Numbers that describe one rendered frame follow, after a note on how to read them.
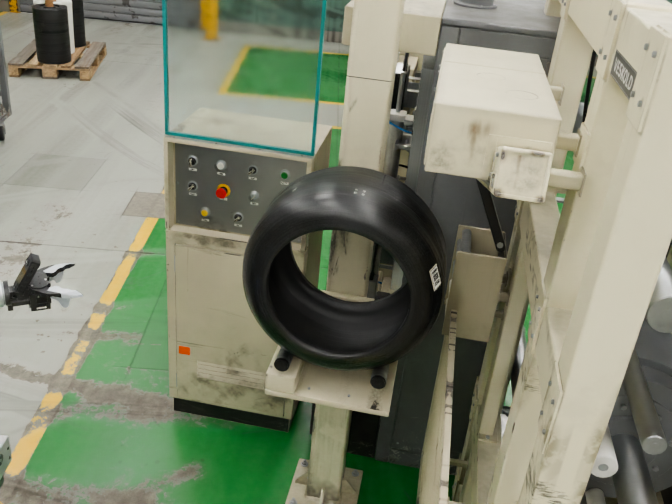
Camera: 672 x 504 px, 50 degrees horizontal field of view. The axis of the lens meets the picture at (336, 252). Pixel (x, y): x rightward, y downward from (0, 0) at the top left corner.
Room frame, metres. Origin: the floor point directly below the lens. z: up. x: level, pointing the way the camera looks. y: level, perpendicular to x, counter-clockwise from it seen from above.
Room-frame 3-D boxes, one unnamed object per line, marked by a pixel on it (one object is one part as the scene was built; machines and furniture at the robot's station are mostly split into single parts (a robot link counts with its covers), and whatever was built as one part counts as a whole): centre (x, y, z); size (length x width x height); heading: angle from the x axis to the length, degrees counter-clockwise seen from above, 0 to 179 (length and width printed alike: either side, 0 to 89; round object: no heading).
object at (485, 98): (1.66, -0.32, 1.71); 0.61 x 0.25 x 0.15; 173
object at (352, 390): (1.82, -0.04, 0.80); 0.37 x 0.36 x 0.02; 83
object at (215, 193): (2.60, 0.37, 0.63); 0.56 x 0.41 x 1.27; 83
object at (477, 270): (1.99, -0.44, 1.05); 0.20 x 0.15 x 0.30; 173
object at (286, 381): (1.84, 0.10, 0.84); 0.36 x 0.09 x 0.06; 173
